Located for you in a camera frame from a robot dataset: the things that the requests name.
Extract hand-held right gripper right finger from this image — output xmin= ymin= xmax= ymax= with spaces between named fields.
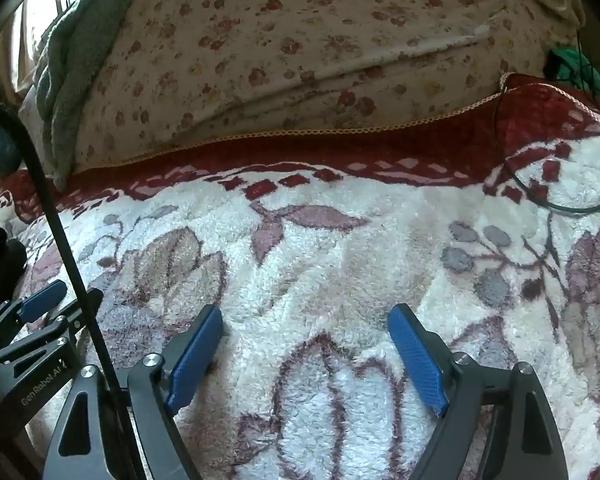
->
xmin=387 ymin=304 xmax=570 ymax=480

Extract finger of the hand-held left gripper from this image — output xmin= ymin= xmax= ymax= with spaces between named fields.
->
xmin=0 ymin=280 xmax=69 ymax=347
xmin=0 ymin=287 xmax=104 ymax=377

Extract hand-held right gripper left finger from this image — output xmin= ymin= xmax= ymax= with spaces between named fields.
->
xmin=42 ymin=304 xmax=225 ymax=480

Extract black pants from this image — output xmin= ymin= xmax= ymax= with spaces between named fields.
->
xmin=0 ymin=227 xmax=27 ymax=311

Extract white floral fleece blanket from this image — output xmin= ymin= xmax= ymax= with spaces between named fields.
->
xmin=0 ymin=72 xmax=600 ymax=480

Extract grey-green towel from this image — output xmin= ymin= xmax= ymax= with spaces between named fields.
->
xmin=32 ymin=0 xmax=162 ymax=192

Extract cream floral bedsheet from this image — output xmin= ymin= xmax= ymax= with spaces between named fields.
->
xmin=17 ymin=0 xmax=583 ymax=173

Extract green cloth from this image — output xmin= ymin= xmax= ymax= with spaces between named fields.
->
xmin=544 ymin=45 xmax=600 ymax=97

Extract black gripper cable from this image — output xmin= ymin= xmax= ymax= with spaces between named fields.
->
xmin=0 ymin=100 xmax=148 ymax=480

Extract thin black looped cable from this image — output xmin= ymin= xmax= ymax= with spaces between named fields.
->
xmin=494 ymin=27 xmax=600 ymax=215

